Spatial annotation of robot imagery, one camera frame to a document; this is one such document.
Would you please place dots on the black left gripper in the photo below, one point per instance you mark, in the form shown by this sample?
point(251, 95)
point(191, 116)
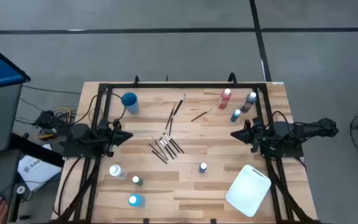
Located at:
point(110, 138)

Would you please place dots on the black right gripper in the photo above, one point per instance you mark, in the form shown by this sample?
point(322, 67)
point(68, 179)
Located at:
point(258, 135)

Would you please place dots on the black paint bottle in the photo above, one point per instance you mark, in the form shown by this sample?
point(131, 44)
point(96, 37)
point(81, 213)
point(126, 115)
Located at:
point(247, 104)

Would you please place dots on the white paint bottle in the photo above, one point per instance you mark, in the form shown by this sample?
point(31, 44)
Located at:
point(117, 171)

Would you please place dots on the red paint bottle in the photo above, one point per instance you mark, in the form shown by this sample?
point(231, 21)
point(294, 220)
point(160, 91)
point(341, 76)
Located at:
point(224, 101)

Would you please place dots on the small green paint bottle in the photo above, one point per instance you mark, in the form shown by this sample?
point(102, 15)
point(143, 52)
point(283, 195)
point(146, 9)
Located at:
point(137, 180)

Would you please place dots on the thin paintbrush light tip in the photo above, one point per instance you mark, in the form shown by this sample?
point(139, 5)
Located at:
point(201, 115)

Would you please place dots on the thin black paintbrush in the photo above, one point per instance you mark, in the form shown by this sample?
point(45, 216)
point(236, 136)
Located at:
point(170, 117)
point(171, 126)

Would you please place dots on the small dark blue paint bottle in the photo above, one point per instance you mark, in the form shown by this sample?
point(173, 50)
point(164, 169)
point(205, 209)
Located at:
point(203, 168)

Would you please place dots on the turquoise paint bottle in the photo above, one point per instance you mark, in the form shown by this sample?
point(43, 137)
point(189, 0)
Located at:
point(135, 200)

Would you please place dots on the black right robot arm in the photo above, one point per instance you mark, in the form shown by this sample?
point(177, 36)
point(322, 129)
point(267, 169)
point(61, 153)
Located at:
point(309, 128)

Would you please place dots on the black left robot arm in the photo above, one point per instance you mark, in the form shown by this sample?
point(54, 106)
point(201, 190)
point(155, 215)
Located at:
point(79, 135)

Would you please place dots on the blue plastic cup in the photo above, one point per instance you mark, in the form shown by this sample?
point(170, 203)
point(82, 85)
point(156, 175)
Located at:
point(129, 100)

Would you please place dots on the thin brown paintbrush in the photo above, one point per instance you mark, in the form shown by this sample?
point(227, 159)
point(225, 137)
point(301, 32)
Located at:
point(157, 152)
point(159, 157)

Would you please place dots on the white plastic tray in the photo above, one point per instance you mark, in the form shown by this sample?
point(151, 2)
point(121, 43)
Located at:
point(247, 191)

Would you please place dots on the white table label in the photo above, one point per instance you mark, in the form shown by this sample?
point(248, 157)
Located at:
point(277, 82)

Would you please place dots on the white paper sheet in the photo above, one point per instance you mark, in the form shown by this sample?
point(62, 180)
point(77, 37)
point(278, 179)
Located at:
point(39, 174)

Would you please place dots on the white tape roll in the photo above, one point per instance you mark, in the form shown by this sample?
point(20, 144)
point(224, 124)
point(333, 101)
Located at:
point(18, 189)

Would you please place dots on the black frame hook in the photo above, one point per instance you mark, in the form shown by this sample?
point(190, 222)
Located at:
point(136, 80)
point(232, 77)

